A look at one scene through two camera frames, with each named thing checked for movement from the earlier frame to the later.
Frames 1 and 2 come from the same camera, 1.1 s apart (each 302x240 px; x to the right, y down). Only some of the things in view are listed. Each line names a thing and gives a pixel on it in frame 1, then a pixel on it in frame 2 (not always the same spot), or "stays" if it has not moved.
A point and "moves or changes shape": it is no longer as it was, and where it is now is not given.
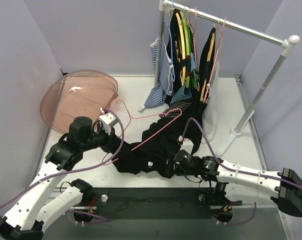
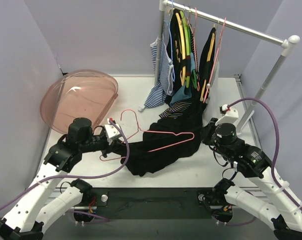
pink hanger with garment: (206, 91) stays
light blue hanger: (173, 74) stays
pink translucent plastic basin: (82, 93) stays
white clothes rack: (287, 43) stays
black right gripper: (169, 166) → (207, 132)
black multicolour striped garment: (175, 110) stays
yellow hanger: (182, 45) stays
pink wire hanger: (138, 115) → (139, 130)
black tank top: (154, 153) moves or changes shape
